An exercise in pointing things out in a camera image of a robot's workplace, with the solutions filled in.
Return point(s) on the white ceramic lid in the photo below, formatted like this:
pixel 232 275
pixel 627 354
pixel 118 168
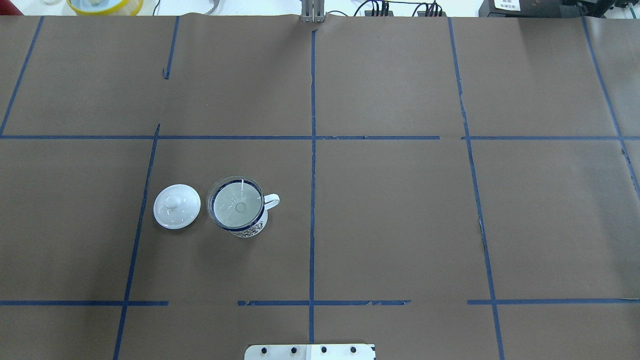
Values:
pixel 176 206

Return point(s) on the white blue ceramic cup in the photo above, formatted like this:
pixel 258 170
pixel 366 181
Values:
pixel 250 227

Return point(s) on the brown paper table cover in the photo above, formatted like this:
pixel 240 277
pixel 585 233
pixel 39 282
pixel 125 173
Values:
pixel 440 188

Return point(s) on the black power strip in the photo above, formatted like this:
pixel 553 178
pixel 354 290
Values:
pixel 400 8

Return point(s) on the black device with label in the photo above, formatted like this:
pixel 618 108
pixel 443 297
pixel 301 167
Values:
pixel 551 9

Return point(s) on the yellow rimmed bowl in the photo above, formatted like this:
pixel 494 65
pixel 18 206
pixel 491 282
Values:
pixel 106 7

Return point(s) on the grey metal clamp post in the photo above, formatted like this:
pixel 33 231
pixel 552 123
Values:
pixel 313 11

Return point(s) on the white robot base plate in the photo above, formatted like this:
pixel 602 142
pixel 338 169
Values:
pixel 327 351

